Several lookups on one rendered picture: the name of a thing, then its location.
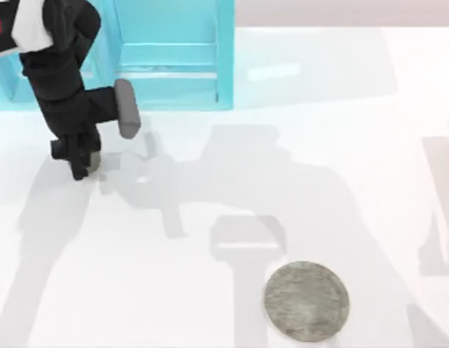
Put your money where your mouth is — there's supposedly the pale grey rounded box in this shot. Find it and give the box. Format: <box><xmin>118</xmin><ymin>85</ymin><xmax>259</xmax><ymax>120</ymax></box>
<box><xmin>112</xmin><ymin>78</ymin><xmax>143</xmax><ymax>140</ymax></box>

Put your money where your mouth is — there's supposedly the light blue rack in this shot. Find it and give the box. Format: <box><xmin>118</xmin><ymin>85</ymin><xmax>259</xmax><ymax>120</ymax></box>
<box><xmin>0</xmin><ymin>0</ymin><xmax>234</xmax><ymax>112</ymax></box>

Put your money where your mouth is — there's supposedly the grey round coaster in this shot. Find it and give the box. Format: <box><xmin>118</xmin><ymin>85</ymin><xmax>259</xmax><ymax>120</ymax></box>
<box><xmin>263</xmin><ymin>260</ymin><xmax>350</xmax><ymax>345</ymax></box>

